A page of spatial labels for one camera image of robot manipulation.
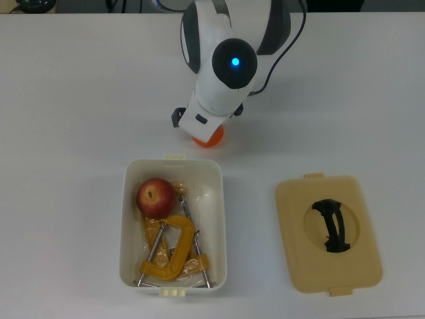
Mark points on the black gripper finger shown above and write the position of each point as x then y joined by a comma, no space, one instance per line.
176,116
238,110

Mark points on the orange toy fruit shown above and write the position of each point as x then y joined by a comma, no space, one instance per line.
212,141

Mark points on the red apple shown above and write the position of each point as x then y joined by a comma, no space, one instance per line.
156,197

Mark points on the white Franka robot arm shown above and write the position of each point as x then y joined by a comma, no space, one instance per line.
216,83

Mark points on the white plastic container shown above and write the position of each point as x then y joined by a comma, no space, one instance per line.
212,186

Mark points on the clear plastic bag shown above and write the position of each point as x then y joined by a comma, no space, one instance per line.
202,199

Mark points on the large yellow C-clamp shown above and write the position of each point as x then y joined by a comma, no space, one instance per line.
182,242

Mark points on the beige plastic lid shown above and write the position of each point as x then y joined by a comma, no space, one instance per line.
299,232

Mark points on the yellow C-clamp in bag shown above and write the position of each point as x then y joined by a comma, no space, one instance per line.
199,262

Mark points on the black round object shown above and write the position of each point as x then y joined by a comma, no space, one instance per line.
34,5

